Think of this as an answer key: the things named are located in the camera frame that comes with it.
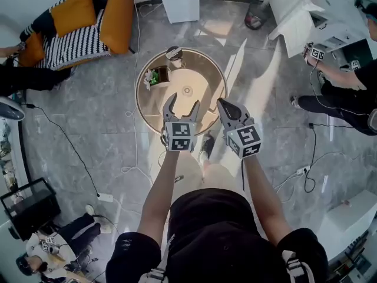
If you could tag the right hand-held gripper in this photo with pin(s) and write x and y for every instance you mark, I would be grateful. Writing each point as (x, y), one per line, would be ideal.
(244, 140)

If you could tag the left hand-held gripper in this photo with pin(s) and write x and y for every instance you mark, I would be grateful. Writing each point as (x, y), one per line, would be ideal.
(179, 137)

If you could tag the person's left forearm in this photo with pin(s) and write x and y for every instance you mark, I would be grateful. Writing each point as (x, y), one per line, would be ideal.
(159, 193)

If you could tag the person's right forearm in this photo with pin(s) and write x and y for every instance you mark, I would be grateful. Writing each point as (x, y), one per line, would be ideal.
(265, 199)

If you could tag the round glass-top table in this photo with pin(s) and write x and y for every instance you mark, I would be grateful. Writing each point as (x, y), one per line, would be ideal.
(203, 78)

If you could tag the person's right black shoe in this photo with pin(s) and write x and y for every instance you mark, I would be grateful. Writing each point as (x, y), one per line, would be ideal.
(207, 146)

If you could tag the wooden planter box with flowers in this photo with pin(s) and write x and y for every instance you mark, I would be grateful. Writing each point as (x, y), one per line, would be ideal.
(157, 77)

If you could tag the person's beige shorts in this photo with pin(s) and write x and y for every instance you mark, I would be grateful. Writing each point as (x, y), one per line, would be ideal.
(218, 177)

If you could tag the white power strip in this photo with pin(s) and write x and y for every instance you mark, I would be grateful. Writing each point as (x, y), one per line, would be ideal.
(303, 169)
(105, 197)

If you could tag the white water dispenser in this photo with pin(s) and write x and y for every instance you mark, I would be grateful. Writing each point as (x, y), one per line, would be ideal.
(181, 1)

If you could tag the orange sofa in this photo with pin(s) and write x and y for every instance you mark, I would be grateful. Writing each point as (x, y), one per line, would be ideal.
(117, 19)

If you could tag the white cabinet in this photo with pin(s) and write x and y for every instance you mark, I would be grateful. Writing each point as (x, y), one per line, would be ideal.
(294, 16)

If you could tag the black white striped blanket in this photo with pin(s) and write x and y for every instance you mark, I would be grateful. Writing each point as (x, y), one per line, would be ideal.
(76, 49)

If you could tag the person's black shirt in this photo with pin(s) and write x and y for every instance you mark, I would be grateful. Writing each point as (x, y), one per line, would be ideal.
(218, 240)

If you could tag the orange cushion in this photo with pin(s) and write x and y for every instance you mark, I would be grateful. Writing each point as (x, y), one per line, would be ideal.
(73, 12)

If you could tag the white box appliance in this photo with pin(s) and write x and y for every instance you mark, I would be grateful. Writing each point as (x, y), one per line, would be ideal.
(347, 220)

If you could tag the grey white round machine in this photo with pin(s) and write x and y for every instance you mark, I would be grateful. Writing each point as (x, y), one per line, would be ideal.
(11, 111)

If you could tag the black monitor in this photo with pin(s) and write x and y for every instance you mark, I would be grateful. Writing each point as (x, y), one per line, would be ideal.
(29, 208)

